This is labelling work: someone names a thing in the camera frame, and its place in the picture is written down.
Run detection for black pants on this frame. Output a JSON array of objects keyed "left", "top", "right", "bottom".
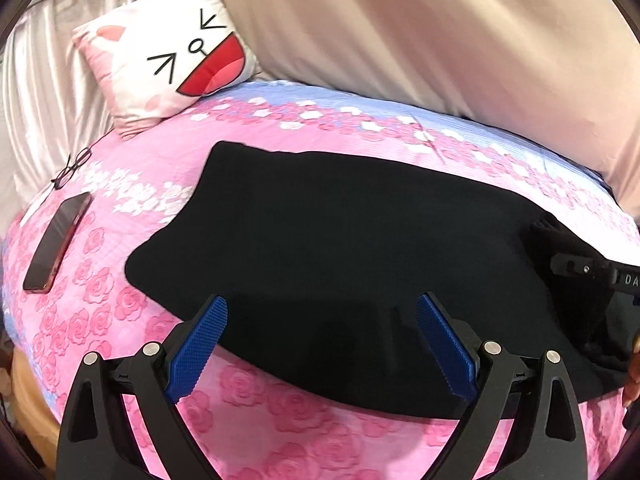
[{"left": 124, "top": 140, "right": 640, "bottom": 421}]

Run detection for red-edged smartphone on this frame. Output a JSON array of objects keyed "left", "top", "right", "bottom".
[{"left": 22, "top": 191, "right": 93, "bottom": 295}]

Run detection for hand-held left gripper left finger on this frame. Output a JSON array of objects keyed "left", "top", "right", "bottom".
[{"left": 56, "top": 295, "right": 230, "bottom": 480}]

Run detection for cartoon face pillow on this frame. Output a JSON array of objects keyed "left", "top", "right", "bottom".
[{"left": 72, "top": 0, "right": 258, "bottom": 141}]

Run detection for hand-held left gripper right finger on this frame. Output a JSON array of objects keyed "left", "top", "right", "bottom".
[{"left": 416, "top": 292, "right": 589, "bottom": 480}]

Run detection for person's right hand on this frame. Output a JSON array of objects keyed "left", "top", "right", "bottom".
[{"left": 621, "top": 330, "right": 640, "bottom": 413}]

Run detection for shiny pale satin curtain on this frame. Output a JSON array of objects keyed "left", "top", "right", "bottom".
[{"left": 0, "top": 0, "right": 146, "bottom": 216}]

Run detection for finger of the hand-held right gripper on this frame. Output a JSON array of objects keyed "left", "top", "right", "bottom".
[{"left": 549, "top": 254, "right": 612, "bottom": 278}]

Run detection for dark-framed eyeglasses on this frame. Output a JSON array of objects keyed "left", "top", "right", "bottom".
[{"left": 52, "top": 147, "right": 93, "bottom": 188}]

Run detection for orange wooden bed frame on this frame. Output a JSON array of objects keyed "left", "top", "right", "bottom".
[{"left": 10, "top": 350, "right": 63, "bottom": 466}]

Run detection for pink floral bed sheet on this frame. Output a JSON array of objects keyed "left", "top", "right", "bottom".
[{"left": 0, "top": 80, "right": 640, "bottom": 480}]

